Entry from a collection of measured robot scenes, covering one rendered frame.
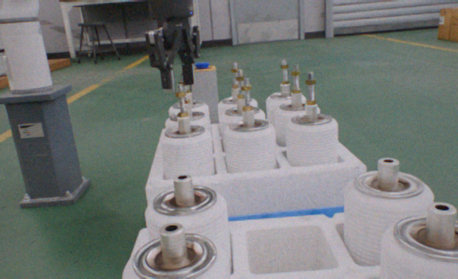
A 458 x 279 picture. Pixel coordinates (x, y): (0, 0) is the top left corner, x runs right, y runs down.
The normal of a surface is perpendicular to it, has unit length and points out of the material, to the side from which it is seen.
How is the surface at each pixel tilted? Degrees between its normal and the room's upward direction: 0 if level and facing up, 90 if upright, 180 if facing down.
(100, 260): 0
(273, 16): 90
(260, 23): 90
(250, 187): 90
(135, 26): 90
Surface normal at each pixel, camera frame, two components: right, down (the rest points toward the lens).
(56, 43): -0.01, 0.30
